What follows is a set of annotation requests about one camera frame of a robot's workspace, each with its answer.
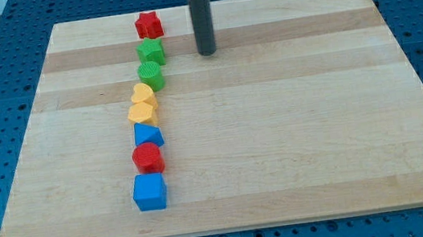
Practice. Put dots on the wooden board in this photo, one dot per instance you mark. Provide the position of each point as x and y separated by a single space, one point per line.
308 110

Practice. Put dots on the blue cube block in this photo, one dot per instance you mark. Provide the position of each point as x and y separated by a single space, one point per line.
150 192

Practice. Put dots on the red cylinder block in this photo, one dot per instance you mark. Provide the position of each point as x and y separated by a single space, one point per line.
148 158

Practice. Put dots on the green star block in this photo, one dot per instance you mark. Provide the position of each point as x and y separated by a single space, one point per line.
151 50

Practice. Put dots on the yellow pentagon block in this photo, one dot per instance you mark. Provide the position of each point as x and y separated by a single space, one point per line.
143 113

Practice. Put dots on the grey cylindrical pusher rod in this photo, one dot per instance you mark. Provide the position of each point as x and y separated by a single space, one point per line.
203 29

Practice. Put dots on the blue triangle block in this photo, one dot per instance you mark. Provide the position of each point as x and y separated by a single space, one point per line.
147 133

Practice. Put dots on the red star block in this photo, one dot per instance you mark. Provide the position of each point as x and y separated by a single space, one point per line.
148 25

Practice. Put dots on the yellow heart block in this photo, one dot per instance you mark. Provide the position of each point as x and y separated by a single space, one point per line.
142 93

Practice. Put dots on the green cylinder block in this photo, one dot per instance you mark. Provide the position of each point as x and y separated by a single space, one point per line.
150 73

